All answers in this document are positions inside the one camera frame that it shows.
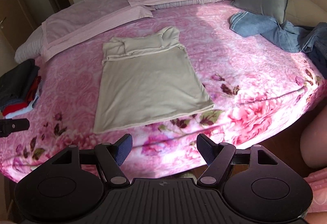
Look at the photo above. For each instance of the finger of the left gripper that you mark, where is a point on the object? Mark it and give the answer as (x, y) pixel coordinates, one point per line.
(8, 126)

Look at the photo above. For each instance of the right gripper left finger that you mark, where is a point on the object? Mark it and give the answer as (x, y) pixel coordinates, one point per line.
(109, 159)

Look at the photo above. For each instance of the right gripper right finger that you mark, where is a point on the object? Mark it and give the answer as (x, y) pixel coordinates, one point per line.
(218, 158)

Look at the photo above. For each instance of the beige shirt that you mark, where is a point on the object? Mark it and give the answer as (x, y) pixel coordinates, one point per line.
(146, 80)

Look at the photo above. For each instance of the red folded garment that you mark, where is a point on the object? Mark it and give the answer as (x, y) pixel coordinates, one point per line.
(31, 95)

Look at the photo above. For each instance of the white folded garment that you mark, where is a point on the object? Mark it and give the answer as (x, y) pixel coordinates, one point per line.
(24, 110)

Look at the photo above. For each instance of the black folded garment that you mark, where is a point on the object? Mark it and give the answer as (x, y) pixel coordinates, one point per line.
(16, 83)

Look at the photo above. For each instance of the pink floral blanket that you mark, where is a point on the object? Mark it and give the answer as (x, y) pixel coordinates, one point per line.
(233, 89)

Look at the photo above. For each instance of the person's leg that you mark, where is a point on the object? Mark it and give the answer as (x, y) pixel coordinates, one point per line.
(313, 142)

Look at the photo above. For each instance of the wooden door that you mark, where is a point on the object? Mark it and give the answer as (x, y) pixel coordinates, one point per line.
(17, 23)

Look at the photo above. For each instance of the pink pillow near door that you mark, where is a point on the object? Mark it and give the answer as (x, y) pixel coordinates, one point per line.
(84, 20)

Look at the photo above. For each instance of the blue jeans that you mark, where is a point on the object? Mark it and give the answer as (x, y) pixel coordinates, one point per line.
(288, 37)

